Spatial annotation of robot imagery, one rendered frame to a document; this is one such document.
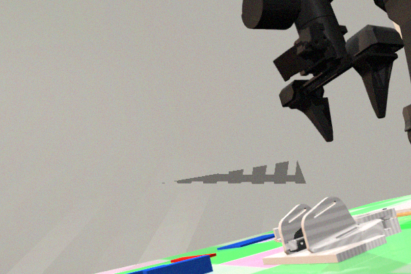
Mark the blue rectangular block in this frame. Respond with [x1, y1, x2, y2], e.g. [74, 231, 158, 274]
[143, 255, 213, 274]

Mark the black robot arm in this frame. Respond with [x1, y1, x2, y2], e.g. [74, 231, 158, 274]
[242, 0, 411, 143]

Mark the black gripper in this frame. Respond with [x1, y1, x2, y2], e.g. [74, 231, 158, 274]
[279, 16, 404, 142]

